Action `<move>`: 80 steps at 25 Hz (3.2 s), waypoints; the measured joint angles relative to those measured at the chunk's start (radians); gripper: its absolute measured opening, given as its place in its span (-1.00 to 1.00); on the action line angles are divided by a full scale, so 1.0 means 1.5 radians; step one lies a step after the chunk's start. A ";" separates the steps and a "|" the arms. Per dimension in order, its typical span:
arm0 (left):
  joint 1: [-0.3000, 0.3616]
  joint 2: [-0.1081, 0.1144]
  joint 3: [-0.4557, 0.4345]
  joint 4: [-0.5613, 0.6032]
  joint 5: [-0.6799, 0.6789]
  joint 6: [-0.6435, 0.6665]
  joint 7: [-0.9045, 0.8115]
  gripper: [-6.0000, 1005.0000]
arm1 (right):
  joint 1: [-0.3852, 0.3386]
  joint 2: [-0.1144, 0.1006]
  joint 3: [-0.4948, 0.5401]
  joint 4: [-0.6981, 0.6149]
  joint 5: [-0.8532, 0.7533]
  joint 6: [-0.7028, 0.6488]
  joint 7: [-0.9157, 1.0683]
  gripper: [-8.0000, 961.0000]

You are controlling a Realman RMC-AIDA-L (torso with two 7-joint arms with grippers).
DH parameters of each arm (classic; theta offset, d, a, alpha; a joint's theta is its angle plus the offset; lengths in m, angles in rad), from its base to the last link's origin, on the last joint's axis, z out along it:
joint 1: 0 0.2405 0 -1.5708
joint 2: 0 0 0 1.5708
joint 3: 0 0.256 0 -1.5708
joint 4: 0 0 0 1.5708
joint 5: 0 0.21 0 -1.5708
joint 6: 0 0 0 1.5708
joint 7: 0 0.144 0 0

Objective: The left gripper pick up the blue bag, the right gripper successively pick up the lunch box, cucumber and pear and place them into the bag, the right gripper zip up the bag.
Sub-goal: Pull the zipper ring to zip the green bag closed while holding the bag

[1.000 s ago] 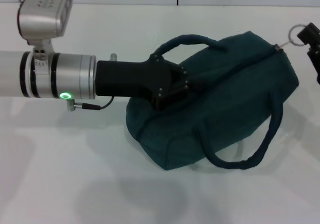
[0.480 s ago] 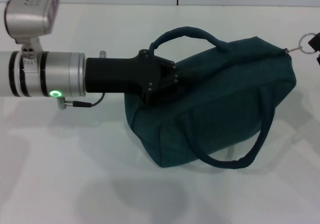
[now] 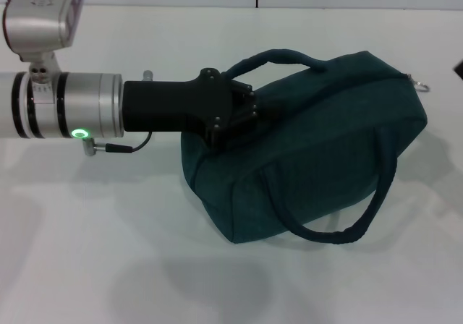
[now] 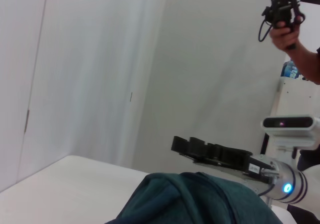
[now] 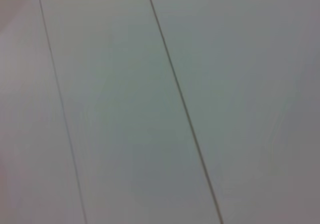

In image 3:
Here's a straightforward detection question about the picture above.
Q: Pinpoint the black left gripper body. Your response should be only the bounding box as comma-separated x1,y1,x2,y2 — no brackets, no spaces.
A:
122,67,233,148

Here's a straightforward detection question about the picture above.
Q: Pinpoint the dark teal fabric bag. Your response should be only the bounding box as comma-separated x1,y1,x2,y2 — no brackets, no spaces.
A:
179,48,433,247

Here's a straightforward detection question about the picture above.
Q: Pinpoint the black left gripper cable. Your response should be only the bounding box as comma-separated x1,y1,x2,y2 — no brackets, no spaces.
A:
82,131,151,157

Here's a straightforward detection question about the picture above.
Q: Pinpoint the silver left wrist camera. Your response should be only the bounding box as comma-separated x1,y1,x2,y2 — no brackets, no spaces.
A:
2,0,85,86

